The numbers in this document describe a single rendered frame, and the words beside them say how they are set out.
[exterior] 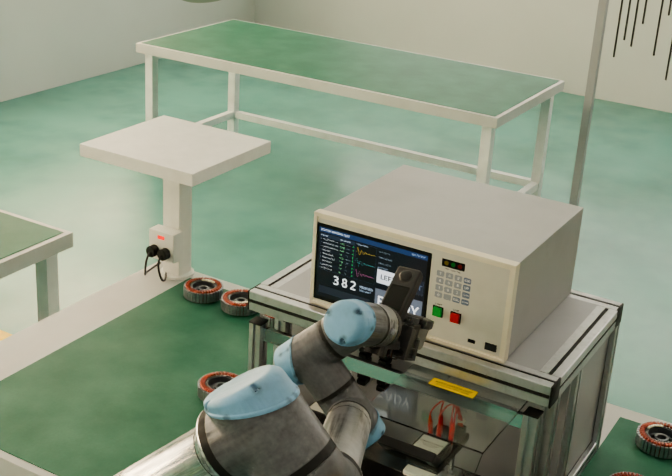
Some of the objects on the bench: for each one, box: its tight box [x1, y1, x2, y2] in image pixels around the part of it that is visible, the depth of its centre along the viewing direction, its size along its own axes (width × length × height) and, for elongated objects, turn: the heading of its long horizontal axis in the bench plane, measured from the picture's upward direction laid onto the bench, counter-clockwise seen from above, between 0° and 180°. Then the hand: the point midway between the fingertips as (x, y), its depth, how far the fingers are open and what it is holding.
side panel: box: [557, 322, 621, 476], centre depth 236 cm, size 28×3×32 cm, turn 141°
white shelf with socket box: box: [80, 115, 271, 282], centre depth 304 cm, size 35×37×46 cm
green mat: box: [0, 278, 274, 476], centre depth 272 cm, size 94×61×1 cm, turn 141°
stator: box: [197, 371, 239, 402], centre depth 263 cm, size 11×11×4 cm
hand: (425, 319), depth 210 cm, fingers closed
